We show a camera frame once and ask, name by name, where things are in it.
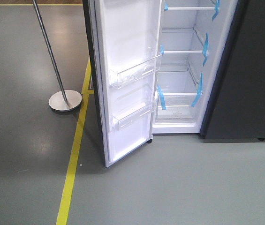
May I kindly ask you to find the clear fridge crisper drawer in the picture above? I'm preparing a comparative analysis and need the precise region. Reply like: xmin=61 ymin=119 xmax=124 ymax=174
xmin=156 ymin=92 xmax=200 ymax=123

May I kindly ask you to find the dark grey fridge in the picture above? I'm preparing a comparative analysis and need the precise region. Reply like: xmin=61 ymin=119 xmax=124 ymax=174
xmin=153 ymin=0 xmax=265 ymax=140

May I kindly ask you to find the clear lower door bin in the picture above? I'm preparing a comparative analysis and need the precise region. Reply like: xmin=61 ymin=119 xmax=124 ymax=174
xmin=112 ymin=97 xmax=157 ymax=130

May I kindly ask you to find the silver sign stand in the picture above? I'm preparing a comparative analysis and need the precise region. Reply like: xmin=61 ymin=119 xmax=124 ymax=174
xmin=32 ymin=0 xmax=83 ymax=112

